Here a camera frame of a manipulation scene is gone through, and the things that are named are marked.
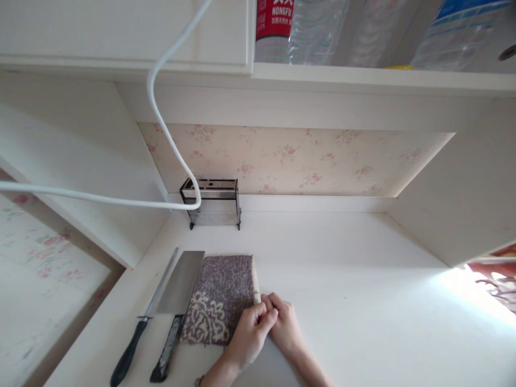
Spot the blue label large plastic bottle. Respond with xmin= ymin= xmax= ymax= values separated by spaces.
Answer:
xmin=410 ymin=0 xmax=516 ymax=74

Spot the white wall cabinet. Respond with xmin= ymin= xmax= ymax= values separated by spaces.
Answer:
xmin=0 ymin=0 xmax=516 ymax=98

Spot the honing steel with black handle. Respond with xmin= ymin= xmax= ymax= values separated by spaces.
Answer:
xmin=110 ymin=247 xmax=180 ymax=387

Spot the metal knife block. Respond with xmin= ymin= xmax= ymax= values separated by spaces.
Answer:
xmin=180 ymin=177 xmax=244 ymax=232

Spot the red label plastic bottle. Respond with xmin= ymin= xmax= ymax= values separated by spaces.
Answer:
xmin=255 ymin=0 xmax=297 ymax=65

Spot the person's left hand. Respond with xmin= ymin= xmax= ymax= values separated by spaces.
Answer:
xmin=223 ymin=303 xmax=280 ymax=366

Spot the white cable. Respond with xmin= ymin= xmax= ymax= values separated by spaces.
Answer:
xmin=0 ymin=0 xmax=213 ymax=212

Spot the clear plastic bottle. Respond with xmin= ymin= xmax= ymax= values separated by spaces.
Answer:
xmin=288 ymin=0 xmax=348 ymax=68

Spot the steel cleaver with black handle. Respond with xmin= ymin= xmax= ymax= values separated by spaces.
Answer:
xmin=149 ymin=250 xmax=206 ymax=384

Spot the brown patterned folded cloth mat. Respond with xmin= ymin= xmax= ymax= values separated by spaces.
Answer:
xmin=178 ymin=254 xmax=259 ymax=347

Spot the person's right hand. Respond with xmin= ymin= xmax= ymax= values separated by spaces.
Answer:
xmin=261 ymin=292 xmax=308 ymax=357

